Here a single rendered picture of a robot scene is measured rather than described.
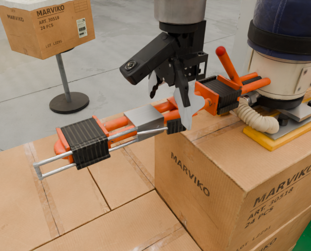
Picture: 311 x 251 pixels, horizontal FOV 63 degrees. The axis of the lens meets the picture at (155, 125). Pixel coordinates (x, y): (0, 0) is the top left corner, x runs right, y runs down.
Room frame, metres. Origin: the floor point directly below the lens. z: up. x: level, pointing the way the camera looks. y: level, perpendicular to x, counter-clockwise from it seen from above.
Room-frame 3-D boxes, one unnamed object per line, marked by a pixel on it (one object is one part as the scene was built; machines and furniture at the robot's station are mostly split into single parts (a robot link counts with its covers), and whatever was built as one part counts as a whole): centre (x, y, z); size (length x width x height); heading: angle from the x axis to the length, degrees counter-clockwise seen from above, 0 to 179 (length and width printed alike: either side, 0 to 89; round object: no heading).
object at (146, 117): (0.46, 0.03, 1.06); 0.07 x 0.07 x 0.04; 32
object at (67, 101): (2.24, 0.89, 0.31); 0.40 x 0.40 x 0.62
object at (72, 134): (0.39, 0.14, 1.07); 0.08 x 0.07 x 0.05; 122
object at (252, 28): (0.70, -0.37, 1.19); 0.23 x 0.23 x 0.04
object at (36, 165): (0.37, 0.07, 1.07); 0.31 x 0.03 x 0.05; 122
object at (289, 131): (0.62, -0.42, 0.97); 0.34 x 0.10 x 0.05; 122
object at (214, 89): (0.57, -0.16, 1.07); 0.10 x 0.08 x 0.06; 32
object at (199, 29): (0.49, -0.05, 1.21); 0.09 x 0.08 x 0.12; 122
